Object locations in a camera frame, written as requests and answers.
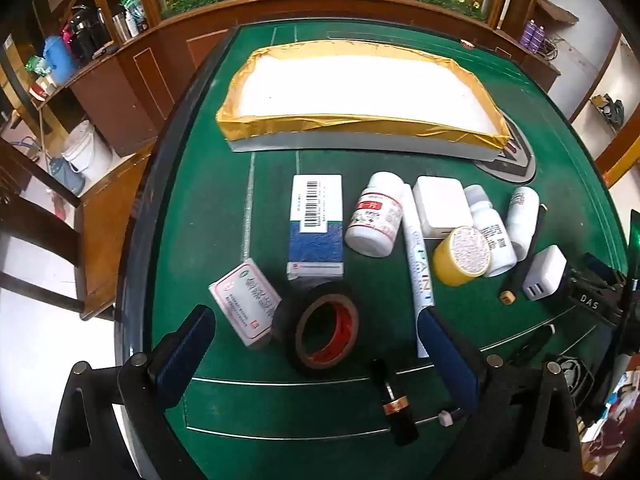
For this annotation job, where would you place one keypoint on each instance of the dark wooden chair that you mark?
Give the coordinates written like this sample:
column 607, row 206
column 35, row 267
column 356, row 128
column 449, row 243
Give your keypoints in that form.
column 45, row 240

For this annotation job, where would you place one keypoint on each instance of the red and white bottle cap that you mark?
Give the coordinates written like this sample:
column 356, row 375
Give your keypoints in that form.
column 467, row 44

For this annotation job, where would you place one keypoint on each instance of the purple bottles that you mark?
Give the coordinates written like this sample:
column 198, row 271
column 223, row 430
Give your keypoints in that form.
column 533, row 36

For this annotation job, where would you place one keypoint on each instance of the black tube with copper band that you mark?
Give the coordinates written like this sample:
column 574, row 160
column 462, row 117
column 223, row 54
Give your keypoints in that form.
column 395, row 400

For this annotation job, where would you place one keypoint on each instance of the black kettle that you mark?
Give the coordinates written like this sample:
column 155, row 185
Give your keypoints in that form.
column 87, row 30

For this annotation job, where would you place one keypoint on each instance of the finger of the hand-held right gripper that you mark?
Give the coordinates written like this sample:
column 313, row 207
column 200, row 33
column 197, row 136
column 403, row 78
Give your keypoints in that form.
column 595, row 300

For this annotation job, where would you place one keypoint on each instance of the black pen with gold cap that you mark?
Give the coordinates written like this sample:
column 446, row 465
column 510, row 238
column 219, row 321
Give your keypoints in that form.
column 527, row 260

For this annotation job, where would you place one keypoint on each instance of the white plastic medicine bottle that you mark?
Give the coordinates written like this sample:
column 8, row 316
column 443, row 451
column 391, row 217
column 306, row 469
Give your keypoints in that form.
column 492, row 232
column 522, row 215

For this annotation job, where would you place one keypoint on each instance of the blue thermos jug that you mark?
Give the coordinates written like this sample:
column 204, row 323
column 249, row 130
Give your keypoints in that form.
column 60, row 60

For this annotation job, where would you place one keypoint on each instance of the white paint marker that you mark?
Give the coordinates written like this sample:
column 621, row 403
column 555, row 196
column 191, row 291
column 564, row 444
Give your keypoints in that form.
column 419, row 260

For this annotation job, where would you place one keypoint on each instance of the yellow round jar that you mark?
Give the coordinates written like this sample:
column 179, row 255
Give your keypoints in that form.
column 457, row 257

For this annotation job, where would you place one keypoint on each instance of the grey table control panel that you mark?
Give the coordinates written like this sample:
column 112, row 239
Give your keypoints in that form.
column 510, row 160

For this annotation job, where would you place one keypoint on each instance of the white dual-port plug charger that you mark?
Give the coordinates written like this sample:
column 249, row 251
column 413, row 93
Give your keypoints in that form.
column 545, row 272

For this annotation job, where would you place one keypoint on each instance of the white square charger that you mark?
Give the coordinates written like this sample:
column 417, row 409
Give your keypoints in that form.
column 442, row 205

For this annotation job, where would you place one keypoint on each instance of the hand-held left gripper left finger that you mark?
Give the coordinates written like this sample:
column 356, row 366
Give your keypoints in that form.
column 182, row 360

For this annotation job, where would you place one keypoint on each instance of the blue and white medicine box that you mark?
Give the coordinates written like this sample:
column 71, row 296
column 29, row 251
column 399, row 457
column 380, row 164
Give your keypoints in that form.
column 316, row 230

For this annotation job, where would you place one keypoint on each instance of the wide red-label pill bottle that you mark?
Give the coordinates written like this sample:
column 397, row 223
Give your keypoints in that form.
column 375, row 220

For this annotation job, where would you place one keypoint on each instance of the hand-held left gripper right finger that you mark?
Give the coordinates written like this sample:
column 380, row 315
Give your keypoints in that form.
column 452, row 360

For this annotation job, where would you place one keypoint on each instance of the colourful printed paper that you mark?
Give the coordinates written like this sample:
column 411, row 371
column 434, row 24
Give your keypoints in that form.
column 617, row 410

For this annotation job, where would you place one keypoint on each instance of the white plastic bucket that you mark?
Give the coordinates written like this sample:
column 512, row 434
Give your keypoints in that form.
column 87, row 152

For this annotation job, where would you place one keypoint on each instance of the wooden partition cabinet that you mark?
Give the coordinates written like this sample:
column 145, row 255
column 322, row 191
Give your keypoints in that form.
column 165, row 55

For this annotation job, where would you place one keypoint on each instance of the pink and white medicine box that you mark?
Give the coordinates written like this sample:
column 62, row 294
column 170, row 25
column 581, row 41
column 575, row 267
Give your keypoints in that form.
column 245, row 300

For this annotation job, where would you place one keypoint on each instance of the small white plug tip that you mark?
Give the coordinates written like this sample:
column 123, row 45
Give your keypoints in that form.
column 445, row 417

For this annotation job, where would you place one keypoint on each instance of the gold-edged white tray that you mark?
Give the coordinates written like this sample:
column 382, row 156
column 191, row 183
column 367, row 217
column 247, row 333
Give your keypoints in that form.
column 357, row 95

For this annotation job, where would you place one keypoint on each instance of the steel thermos flask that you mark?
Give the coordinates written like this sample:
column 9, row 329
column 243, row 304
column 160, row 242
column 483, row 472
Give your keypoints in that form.
column 120, row 24

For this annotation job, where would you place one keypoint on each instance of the yellow and black tool bundle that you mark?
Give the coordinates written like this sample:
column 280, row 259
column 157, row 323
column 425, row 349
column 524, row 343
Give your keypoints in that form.
column 609, row 108

